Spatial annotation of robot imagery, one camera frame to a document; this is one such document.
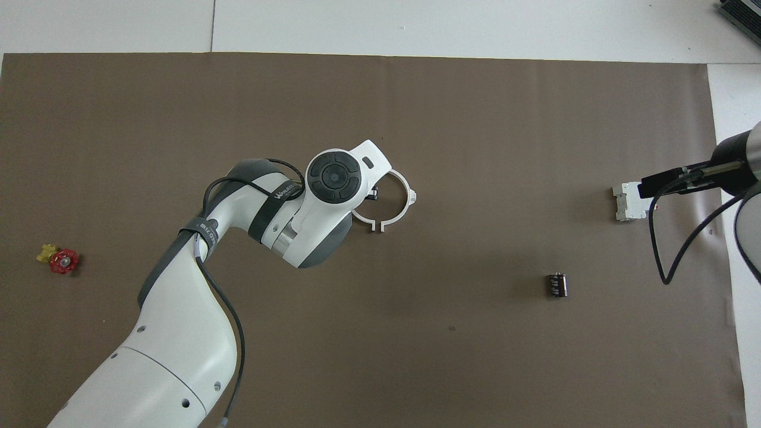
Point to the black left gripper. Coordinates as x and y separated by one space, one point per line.
374 192

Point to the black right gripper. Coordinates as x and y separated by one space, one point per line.
698 175

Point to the white half pipe clamp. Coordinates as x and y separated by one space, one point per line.
362 217
409 197

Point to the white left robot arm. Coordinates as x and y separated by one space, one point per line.
178 333

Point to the white circuit breaker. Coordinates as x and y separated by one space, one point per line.
624 205

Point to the black cylindrical capacitor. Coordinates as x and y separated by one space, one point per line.
557 285

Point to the grey ribbed metal device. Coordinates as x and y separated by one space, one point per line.
743 12

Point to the brown paper table mat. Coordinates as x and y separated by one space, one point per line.
475 356

